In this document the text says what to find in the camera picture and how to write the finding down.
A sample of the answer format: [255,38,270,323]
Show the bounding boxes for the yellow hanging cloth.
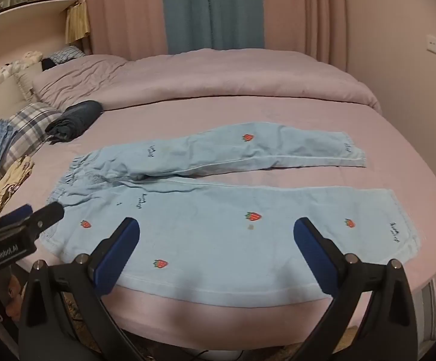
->
[66,0,91,44]

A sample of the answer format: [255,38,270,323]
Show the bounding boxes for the plaid pillow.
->
[0,102,63,211]

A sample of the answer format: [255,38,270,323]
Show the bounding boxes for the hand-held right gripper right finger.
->
[293,217,419,361]

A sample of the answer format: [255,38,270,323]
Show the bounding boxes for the dark folded clothes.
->
[45,100,103,144]

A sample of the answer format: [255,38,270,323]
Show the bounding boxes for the white plush toy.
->
[0,50,44,84]

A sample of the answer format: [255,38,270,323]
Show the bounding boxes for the pink curtain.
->
[84,0,348,72]

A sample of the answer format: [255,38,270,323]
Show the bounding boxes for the blue curtain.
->
[160,0,265,55]

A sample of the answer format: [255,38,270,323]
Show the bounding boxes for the light blue strawberry pants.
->
[39,121,421,303]

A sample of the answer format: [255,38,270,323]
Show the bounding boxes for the blue striped pillow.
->
[49,46,84,65]

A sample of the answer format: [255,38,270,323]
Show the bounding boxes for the pink duvet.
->
[32,48,383,114]

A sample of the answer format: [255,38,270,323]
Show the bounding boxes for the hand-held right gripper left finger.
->
[18,217,143,361]

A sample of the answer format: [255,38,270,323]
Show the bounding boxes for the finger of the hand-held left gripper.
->
[0,204,34,231]
[26,201,65,239]

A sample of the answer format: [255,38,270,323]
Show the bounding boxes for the yellow printed garment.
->
[0,156,35,213]

